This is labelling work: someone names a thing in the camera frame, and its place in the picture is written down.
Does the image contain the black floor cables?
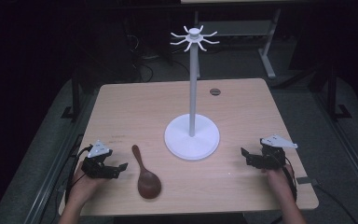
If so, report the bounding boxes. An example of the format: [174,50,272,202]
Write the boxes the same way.
[127,34,190,83]

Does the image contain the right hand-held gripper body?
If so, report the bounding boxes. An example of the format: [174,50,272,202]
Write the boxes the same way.
[245,134,299,171]

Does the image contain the grey tape piece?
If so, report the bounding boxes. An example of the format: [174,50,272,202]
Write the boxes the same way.
[296,175,319,187]

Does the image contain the white metal desk frame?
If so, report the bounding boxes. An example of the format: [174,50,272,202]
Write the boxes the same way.
[194,8,282,79]

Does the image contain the person's left hand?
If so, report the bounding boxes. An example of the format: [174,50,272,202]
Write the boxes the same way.
[68,161,106,209]

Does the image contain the white hook stand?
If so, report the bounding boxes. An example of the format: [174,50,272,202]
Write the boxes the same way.
[163,25,221,161]

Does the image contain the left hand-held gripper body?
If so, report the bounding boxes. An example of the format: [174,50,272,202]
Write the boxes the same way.
[80,139,120,180]

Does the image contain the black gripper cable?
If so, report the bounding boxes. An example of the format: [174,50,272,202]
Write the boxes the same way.
[269,155,298,224]
[64,144,93,206]

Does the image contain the black metal stand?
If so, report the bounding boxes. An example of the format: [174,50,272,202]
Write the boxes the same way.
[325,63,352,120]
[60,69,82,120]

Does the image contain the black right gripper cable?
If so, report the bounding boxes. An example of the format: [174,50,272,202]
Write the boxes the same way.
[269,155,298,224]

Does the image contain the person's right hand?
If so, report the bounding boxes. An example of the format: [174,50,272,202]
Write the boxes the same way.
[262,163,295,195]

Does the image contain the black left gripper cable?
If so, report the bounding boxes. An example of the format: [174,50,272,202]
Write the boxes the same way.
[64,144,93,206]

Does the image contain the brown wooden spoon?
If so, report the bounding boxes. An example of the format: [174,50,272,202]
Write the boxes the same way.
[131,144,162,200]

